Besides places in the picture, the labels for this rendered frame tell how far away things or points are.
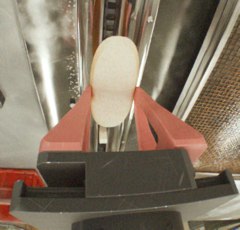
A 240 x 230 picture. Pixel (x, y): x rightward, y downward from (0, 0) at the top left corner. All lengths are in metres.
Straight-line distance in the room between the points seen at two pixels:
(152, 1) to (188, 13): 0.08
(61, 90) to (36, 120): 0.14
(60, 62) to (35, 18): 0.05
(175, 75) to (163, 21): 0.09
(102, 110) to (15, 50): 0.16
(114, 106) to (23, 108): 0.22
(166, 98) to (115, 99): 0.19
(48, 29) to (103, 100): 0.09
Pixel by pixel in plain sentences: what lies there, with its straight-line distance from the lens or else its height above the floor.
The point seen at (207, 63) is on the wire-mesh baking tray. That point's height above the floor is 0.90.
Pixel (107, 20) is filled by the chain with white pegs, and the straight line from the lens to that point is 0.21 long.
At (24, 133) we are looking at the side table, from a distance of 0.41.
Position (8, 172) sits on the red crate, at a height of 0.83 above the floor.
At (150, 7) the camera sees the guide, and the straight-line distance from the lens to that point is 0.19.
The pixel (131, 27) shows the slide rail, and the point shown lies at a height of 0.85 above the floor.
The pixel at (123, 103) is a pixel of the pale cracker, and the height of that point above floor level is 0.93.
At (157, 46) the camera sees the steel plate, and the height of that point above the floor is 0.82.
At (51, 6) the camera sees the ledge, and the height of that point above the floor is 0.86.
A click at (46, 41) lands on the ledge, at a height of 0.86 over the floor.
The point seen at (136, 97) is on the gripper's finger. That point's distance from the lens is 0.15.
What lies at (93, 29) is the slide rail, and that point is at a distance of 0.21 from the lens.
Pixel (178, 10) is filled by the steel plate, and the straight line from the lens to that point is 0.25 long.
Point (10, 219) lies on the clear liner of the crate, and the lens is 0.86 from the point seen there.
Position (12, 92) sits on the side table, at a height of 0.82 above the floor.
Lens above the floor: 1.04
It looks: 41 degrees down
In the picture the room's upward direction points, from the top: 173 degrees clockwise
